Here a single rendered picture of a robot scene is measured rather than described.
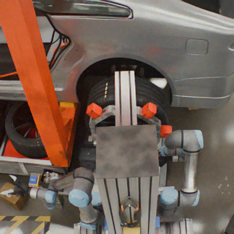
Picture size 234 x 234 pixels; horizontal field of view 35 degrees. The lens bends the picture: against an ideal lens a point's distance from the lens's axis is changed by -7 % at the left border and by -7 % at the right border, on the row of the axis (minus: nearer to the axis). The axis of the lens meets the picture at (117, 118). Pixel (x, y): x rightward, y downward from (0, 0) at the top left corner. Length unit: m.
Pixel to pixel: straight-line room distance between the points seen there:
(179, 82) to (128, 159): 1.63
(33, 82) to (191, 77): 1.26
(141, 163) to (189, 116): 2.73
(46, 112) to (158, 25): 0.99
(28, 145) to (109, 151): 2.04
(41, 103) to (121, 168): 1.23
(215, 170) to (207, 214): 0.50
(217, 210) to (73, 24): 2.16
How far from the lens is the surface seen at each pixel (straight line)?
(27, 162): 3.60
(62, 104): 3.47
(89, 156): 3.49
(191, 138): 2.41
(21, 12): 2.10
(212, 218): 3.67
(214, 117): 4.27
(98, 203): 2.55
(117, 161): 1.55
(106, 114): 2.87
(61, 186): 2.45
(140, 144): 1.58
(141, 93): 2.89
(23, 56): 2.33
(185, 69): 2.99
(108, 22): 2.73
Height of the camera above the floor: 3.36
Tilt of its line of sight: 53 degrees down
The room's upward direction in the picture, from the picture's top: 6 degrees counter-clockwise
